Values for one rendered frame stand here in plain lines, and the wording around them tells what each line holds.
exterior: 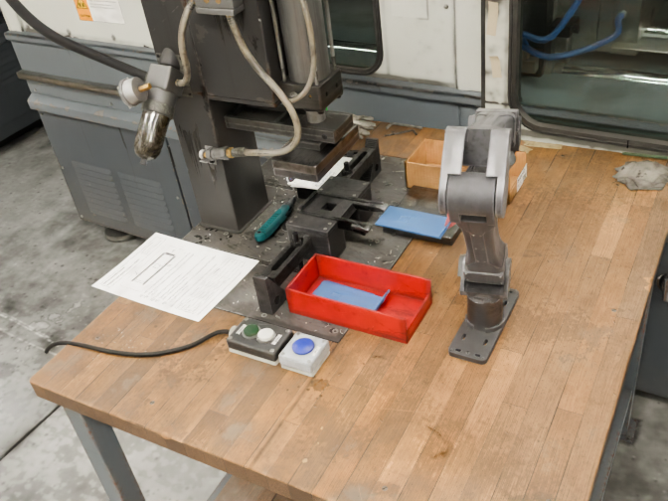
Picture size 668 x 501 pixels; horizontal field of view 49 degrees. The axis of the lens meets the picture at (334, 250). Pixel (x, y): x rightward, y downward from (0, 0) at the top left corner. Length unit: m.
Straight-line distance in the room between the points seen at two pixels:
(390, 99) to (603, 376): 1.12
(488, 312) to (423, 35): 0.94
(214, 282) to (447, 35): 0.90
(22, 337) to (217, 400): 1.92
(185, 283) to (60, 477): 1.14
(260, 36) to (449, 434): 0.76
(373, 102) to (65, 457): 1.49
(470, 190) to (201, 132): 0.72
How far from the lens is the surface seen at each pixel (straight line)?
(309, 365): 1.29
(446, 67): 2.04
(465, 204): 1.05
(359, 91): 2.18
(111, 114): 2.95
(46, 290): 3.36
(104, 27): 2.82
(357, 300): 1.43
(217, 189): 1.65
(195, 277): 1.59
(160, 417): 1.32
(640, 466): 2.35
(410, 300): 1.42
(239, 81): 1.46
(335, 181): 1.65
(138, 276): 1.65
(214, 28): 1.45
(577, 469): 1.18
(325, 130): 1.44
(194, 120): 1.59
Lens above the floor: 1.83
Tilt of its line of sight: 36 degrees down
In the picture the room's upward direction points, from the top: 9 degrees counter-clockwise
